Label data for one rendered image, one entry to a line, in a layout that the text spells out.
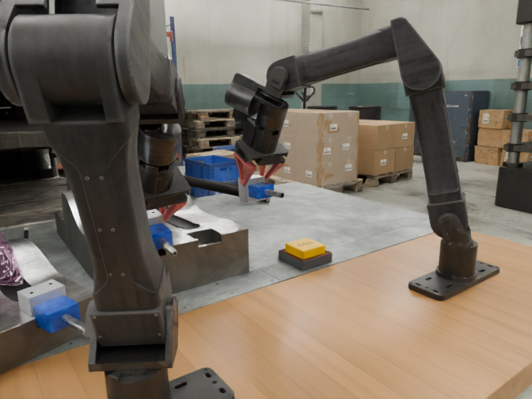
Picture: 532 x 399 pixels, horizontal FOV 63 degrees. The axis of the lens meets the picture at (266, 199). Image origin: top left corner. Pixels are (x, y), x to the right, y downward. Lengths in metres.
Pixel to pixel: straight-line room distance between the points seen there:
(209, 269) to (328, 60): 0.44
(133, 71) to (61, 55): 0.05
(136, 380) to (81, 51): 0.31
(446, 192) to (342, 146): 4.07
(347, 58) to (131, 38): 0.56
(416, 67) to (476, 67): 7.41
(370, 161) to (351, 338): 4.81
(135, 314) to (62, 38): 0.25
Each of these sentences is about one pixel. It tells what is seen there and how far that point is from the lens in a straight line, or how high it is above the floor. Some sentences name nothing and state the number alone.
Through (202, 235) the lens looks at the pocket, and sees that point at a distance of 0.83.
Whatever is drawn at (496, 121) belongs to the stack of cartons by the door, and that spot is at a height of 0.67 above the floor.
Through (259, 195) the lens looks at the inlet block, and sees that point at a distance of 0.93.
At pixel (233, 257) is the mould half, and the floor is 0.84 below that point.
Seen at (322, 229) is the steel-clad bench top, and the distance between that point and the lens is 1.11.
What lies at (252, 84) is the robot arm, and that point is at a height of 1.16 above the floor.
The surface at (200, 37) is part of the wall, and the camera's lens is 8.08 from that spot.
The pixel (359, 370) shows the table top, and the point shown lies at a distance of 0.60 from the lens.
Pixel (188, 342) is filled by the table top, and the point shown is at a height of 0.80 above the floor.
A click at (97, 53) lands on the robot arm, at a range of 0.32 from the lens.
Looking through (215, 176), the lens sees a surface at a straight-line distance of 4.59.
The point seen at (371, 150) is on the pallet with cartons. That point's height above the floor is 0.45.
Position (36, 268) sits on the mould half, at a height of 0.87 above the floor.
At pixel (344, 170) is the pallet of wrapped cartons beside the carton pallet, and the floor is 0.28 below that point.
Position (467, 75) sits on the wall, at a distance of 8.26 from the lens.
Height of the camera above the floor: 1.14
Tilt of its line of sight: 14 degrees down
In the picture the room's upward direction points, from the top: 1 degrees counter-clockwise
